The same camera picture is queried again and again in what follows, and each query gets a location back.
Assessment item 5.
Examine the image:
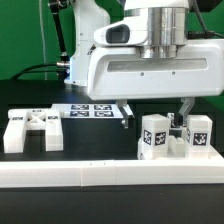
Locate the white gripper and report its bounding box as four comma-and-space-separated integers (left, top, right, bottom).
85, 23, 224, 130

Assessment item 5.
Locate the white chair back part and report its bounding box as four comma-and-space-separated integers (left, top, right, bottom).
3, 108, 63, 153

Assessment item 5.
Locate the white chair seat part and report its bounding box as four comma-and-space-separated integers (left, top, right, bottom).
137, 136, 223, 160

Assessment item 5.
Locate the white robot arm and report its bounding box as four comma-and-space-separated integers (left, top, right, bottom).
65, 0, 224, 114

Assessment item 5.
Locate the white tag base sheet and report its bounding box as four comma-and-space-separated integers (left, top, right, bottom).
52, 104, 133, 119

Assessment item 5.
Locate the white U-shaped obstacle frame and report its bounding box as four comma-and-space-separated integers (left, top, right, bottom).
0, 126, 224, 189

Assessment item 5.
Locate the black cable with connector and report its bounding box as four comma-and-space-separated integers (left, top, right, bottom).
9, 0, 72, 81

